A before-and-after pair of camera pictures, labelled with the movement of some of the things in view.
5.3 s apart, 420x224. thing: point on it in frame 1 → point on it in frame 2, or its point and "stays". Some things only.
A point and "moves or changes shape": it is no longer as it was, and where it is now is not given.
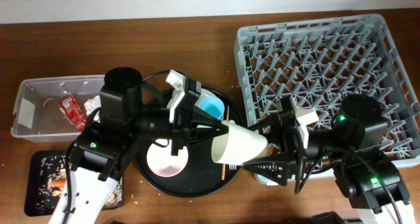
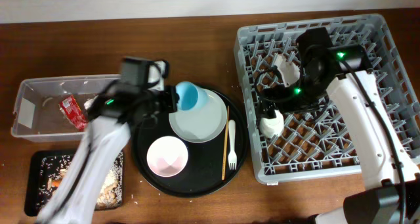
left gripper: x=183 y=125 → x=173 y=98
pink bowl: x=161 y=161 stays
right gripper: x=292 y=163 → x=280 y=91
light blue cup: x=213 y=106 moves or changes shape
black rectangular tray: x=45 y=175 stays
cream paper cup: x=238 y=146 moves or changes shape
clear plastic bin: x=56 y=108 stays
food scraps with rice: x=52 y=173 stays
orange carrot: x=58 y=182 stays
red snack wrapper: x=73 y=113 stays
